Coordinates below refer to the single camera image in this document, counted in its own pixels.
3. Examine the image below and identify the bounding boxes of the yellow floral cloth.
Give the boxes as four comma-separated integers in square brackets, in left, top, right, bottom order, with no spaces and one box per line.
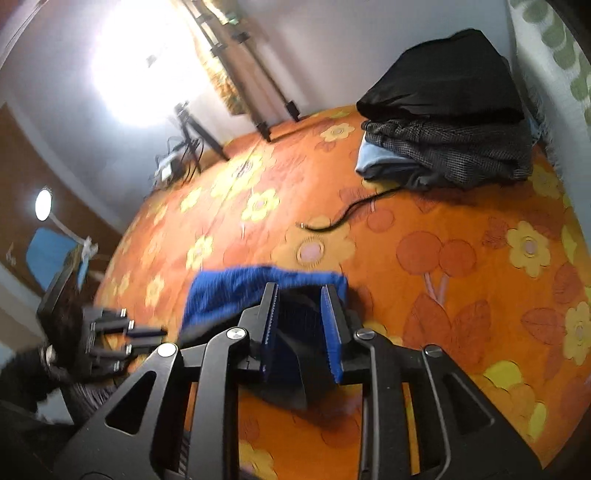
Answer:
[193,0,249,116]

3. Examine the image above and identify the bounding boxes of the black small tripod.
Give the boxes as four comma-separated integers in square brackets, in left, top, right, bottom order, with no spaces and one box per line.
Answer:
[174,102,229,173]

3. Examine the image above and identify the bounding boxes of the white clip lamp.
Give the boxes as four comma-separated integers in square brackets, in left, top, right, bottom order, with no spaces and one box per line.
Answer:
[34,186,99,262]

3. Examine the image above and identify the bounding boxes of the white power strip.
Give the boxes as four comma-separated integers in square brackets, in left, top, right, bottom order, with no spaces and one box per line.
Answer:
[154,154,185,182]

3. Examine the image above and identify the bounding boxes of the green striped white pillow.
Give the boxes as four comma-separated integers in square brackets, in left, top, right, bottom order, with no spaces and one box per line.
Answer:
[507,1,590,235]

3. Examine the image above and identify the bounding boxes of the black folded garment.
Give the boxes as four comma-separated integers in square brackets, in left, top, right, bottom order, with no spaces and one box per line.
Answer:
[356,29,525,126]

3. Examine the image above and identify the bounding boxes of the black drawstring cord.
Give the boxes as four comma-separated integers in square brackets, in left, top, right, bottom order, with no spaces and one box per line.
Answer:
[294,185,403,233]

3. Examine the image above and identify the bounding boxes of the black cable bundle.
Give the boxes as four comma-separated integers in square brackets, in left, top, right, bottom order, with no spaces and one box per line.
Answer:
[149,138,206,188]

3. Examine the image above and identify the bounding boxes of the orange floral bedsheet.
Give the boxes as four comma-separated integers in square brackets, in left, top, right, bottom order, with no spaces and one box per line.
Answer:
[95,108,590,464]

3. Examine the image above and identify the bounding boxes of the bronze large tripod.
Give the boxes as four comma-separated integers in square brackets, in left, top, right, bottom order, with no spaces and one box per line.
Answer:
[182,1,301,142]

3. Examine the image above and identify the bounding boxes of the blue striped pants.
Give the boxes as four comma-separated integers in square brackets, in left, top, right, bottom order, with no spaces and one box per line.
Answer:
[177,266,349,411]

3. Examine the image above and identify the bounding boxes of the grey tweed folded garment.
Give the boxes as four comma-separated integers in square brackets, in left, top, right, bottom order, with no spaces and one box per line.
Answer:
[362,120,533,190]

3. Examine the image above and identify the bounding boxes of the light blue folded garment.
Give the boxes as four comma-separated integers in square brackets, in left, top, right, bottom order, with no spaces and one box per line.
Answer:
[356,137,440,190]

